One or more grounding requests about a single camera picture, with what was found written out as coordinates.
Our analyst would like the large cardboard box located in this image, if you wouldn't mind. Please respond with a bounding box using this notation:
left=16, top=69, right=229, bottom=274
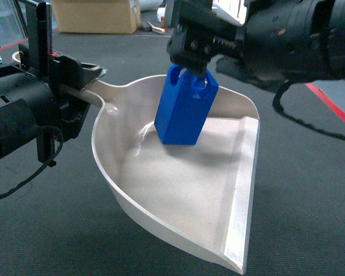
left=51, top=0, right=141, bottom=34

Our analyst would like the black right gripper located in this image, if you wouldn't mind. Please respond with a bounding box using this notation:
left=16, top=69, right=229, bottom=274
left=167, top=1, right=243, bottom=76

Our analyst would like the blue plastic part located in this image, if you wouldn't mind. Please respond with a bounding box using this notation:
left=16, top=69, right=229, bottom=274
left=154, top=64, right=219, bottom=145

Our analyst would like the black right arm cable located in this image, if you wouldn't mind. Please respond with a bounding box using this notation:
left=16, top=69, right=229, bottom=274
left=272, top=80, right=345, bottom=144

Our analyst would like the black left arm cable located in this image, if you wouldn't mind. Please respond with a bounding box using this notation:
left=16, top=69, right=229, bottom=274
left=0, top=125, right=64, bottom=201

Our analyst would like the beige plastic dustpan tray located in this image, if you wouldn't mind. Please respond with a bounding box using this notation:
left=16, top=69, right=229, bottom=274
left=59, top=74, right=261, bottom=275

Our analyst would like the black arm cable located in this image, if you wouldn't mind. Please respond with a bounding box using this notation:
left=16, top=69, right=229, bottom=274
left=272, top=80, right=345, bottom=144
left=0, top=125, right=64, bottom=201

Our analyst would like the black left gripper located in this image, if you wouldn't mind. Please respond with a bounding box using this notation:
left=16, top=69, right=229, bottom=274
left=17, top=43, right=109, bottom=167

